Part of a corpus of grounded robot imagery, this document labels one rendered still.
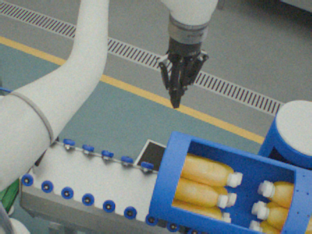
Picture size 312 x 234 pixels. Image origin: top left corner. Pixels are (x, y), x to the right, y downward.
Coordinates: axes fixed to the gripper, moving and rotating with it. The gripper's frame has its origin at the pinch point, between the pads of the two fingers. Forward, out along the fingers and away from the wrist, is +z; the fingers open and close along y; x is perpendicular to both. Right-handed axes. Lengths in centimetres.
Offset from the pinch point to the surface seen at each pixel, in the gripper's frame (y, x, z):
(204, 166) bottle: 11.2, -5.1, 29.3
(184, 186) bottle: 4.2, -7.6, 33.7
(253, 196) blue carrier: 32, -9, 50
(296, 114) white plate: 64, 18, 46
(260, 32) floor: 161, 176, 149
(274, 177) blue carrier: 39, -8, 42
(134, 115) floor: 34, 115, 147
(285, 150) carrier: 53, 5, 50
